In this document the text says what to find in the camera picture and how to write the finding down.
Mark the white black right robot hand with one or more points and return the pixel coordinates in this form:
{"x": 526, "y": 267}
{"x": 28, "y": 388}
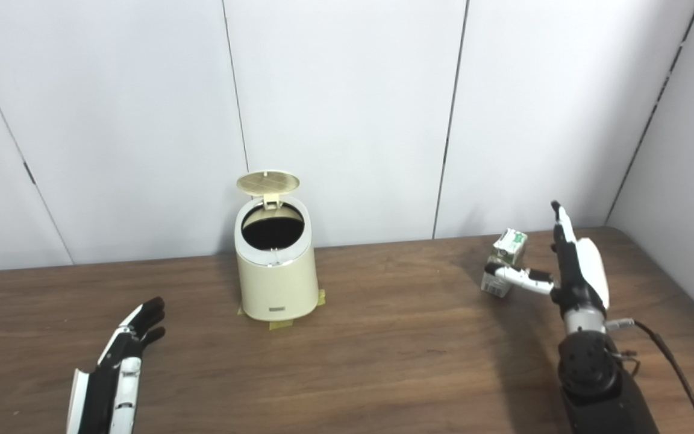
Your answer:
{"x": 582, "y": 277}

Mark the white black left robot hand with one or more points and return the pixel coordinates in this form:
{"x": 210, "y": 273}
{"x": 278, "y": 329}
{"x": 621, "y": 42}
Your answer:
{"x": 103, "y": 386}

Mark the white green milk carton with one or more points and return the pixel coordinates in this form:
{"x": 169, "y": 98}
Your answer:
{"x": 508, "y": 247}

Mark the cream round bin lid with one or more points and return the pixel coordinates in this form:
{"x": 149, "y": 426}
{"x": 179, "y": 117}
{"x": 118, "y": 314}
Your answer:
{"x": 267, "y": 182}

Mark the cream-colored round bin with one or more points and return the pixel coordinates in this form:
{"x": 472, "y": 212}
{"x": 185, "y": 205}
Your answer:
{"x": 278, "y": 286}

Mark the black wall panel hinge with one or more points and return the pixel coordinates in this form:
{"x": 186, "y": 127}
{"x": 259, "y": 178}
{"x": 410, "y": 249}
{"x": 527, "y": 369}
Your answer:
{"x": 29, "y": 173}

